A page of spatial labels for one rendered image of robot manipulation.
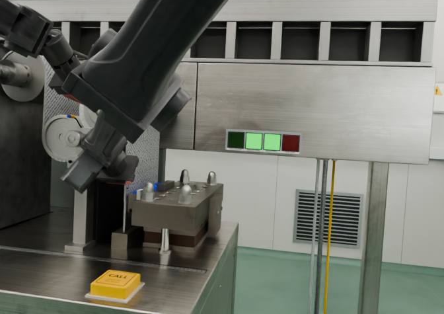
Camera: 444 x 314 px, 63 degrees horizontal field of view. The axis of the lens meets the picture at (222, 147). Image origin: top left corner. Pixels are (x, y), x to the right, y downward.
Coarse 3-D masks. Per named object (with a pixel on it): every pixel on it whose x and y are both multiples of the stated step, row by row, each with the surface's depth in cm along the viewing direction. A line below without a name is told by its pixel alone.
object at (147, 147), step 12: (144, 132) 103; (156, 132) 113; (132, 144) 96; (144, 144) 104; (156, 144) 113; (144, 156) 104; (156, 156) 114; (144, 168) 105; (156, 168) 115; (144, 180) 105; (156, 180) 115
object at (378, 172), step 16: (368, 176) 132; (384, 176) 128; (368, 192) 131; (384, 192) 128; (368, 208) 130; (384, 208) 128; (368, 224) 129; (384, 224) 129; (368, 240) 130; (368, 256) 130; (368, 272) 130; (368, 288) 130; (368, 304) 131
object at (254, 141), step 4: (248, 136) 119; (252, 136) 119; (256, 136) 118; (260, 136) 118; (248, 140) 119; (252, 140) 119; (256, 140) 118; (260, 140) 118; (248, 144) 119; (252, 144) 119; (256, 144) 118; (260, 144) 118; (252, 148) 119; (256, 148) 119; (260, 148) 118
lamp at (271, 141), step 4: (268, 136) 118; (272, 136) 117; (276, 136) 117; (264, 140) 118; (268, 140) 118; (272, 140) 118; (276, 140) 117; (264, 144) 118; (268, 144) 118; (272, 144) 118; (276, 144) 117; (264, 148) 118; (268, 148) 118; (272, 148) 118; (276, 148) 117
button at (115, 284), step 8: (112, 272) 71; (120, 272) 72; (128, 272) 72; (96, 280) 67; (104, 280) 68; (112, 280) 68; (120, 280) 68; (128, 280) 68; (136, 280) 70; (96, 288) 66; (104, 288) 66; (112, 288) 65; (120, 288) 65; (128, 288) 66; (104, 296) 66; (112, 296) 66; (120, 296) 65
